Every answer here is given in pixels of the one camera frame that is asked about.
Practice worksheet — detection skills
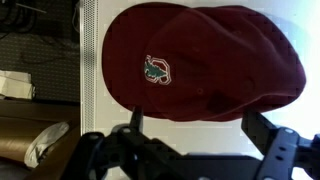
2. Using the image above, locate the brown cardboard box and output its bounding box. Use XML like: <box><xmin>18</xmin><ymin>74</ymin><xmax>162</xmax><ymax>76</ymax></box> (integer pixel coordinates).
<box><xmin>0</xmin><ymin>99</ymin><xmax>82</xmax><ymax>180</ymax></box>

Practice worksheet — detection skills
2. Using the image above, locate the white perforated slatted panel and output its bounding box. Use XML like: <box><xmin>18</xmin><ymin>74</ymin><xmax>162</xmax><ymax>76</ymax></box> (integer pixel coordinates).
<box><xmin>79</xmin><ymin>0</ymin><xmax>100</xmax><ymax>136</ymax></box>

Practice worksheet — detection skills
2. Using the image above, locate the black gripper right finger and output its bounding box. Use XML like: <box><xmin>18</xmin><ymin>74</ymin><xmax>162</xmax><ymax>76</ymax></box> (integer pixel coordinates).
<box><xmin>241</xmin><ymin>109</ymin><xmax>320</xmax><ymax>180</ymax></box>

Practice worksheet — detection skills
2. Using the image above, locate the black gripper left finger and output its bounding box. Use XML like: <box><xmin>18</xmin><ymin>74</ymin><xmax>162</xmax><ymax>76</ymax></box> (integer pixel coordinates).
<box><xmin>61</xmin><ymin>105</ymin><xmax>191</xmax><ymax>180</ymax></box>

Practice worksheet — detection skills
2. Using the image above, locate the maroon baseball cap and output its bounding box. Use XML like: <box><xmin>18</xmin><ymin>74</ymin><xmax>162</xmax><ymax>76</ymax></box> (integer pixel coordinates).
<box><xmin>101</xmin><ymin>2</ymin><xmax>307</xmax><ymax>123</ymax></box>

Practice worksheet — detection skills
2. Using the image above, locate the white crumpled plastic bag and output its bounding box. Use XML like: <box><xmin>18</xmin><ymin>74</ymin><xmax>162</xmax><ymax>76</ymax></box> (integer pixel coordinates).
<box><xmin>23</xmin><ymin>121</ymin><xmax>71</xmax><ymax>169</ymax></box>

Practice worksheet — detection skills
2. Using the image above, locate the white flat paper box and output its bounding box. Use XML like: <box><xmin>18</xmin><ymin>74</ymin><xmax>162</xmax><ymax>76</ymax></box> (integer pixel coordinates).
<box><xmin>0</xmin><ymin>69</ymin><xmax>36</xmax><ymax>101</ymax></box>

